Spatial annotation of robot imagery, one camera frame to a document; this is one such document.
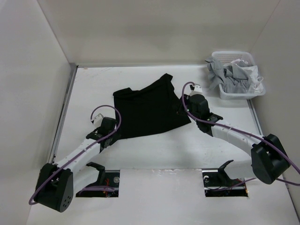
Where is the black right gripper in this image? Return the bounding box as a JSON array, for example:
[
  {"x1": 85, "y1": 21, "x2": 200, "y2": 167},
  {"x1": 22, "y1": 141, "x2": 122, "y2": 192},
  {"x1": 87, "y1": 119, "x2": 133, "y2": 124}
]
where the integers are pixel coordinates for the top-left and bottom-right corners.
[{"x1": 172, "y1": 94, "x2": 200, "y2": 122}]

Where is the black tank top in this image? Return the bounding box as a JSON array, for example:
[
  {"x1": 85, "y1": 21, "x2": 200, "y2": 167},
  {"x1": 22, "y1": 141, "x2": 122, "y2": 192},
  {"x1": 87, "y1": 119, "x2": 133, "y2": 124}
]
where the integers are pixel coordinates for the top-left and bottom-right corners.
[{"x1": 113, "y1": 74, "x2": 191, "y2": 139}]

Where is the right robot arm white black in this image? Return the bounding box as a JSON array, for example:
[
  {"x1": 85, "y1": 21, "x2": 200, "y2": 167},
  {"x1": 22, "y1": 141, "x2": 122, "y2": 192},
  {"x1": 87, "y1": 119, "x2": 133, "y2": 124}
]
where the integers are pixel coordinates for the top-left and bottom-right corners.
[{"x1": 178, "y1": 94, "x2": 292, "y2": 186}]

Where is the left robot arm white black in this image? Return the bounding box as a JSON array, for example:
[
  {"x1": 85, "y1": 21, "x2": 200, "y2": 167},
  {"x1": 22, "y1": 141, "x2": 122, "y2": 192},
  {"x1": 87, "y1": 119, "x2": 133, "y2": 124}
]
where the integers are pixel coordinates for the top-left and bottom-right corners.
[{"x1": 29, "y1": 117, "x2": 119, "y2": 212}]

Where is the grey tank top in basket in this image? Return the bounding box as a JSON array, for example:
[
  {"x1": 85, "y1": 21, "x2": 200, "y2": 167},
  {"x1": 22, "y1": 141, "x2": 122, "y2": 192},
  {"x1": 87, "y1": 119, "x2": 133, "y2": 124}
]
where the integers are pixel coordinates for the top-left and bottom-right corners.
[{"x1": 205, "y1": 57, "x2": 247, "y2": 94}]

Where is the white tank top in basket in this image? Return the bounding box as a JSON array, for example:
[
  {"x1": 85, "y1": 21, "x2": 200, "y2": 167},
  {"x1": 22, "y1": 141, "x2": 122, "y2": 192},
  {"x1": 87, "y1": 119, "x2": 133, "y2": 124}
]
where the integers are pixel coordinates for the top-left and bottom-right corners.
[{"x1": 230, "y1": 59, "x2": 264, "y2": 93}]

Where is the white plastic laundry basket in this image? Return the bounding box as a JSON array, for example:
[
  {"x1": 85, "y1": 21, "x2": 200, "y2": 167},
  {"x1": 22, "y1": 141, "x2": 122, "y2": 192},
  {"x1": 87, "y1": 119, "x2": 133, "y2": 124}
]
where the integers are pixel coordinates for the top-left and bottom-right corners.
[{"x1": 205, "y1": 51, "x2": 266, "y2": 100}]

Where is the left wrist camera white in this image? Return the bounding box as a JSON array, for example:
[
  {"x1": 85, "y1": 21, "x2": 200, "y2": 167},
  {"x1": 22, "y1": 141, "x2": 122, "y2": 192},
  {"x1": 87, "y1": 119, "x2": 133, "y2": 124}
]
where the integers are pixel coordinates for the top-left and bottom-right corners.
[{"x1": 91, "y1": 113, "x2": 104, "y2": 128}]

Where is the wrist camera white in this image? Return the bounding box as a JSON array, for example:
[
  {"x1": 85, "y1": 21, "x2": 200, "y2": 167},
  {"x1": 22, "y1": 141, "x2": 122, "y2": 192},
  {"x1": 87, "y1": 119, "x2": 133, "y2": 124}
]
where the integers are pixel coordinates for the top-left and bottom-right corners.
[
  {"x1": 189, "y1": 84, "x2": 203, "y2": 96},
  {"x1": 91, "y1": 113, "x2": 104, "y2": 128}
]

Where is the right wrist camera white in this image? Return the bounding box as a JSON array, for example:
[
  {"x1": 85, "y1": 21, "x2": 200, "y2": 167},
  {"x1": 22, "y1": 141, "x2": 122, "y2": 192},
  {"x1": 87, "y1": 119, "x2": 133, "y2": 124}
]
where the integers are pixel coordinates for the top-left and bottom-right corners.
[{"x1": 189, "y1": 84, "x2": 203, "y2": 96}]

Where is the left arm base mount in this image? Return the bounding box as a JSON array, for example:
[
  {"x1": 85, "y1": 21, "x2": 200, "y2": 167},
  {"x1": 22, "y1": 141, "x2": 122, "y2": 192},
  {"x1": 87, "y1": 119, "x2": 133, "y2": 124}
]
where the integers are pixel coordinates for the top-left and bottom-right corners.
[{"x1": 75, "y1": 162, "x2": 120, "y2": 198}]

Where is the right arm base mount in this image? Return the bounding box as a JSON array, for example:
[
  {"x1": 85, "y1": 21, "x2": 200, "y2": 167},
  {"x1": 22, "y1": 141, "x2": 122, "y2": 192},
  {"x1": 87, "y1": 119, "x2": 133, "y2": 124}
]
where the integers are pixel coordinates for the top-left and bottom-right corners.
[{"x1": 202, "y1": 160, "x2": 248, "y2": 197}]

